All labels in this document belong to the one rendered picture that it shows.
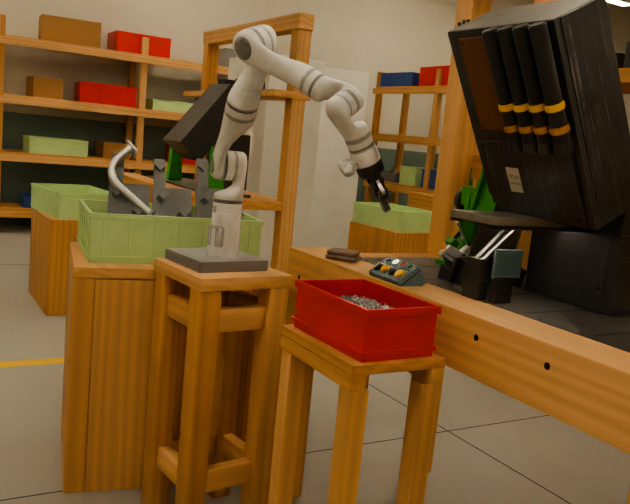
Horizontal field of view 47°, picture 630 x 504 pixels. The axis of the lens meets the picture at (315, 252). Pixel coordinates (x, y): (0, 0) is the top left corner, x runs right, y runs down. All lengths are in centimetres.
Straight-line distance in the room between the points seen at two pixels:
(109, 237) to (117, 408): 59
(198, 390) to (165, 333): 26
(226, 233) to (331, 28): 811
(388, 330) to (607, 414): 48
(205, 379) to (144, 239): 61
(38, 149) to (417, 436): 692
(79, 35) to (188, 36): 151
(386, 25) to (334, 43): 90
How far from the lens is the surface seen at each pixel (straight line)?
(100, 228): 255
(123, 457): 271
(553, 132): 174
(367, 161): 192
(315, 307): 176
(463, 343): 180
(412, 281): 202
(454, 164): 277
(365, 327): 160
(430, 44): 1119
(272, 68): 196
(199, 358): 217
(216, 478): 238
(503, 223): 182
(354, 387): 161
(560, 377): 160
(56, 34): 837
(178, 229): 259
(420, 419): 176
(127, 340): 256
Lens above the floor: 127
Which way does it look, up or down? 9 degrees down
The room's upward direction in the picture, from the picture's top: 6 degrees clockwise
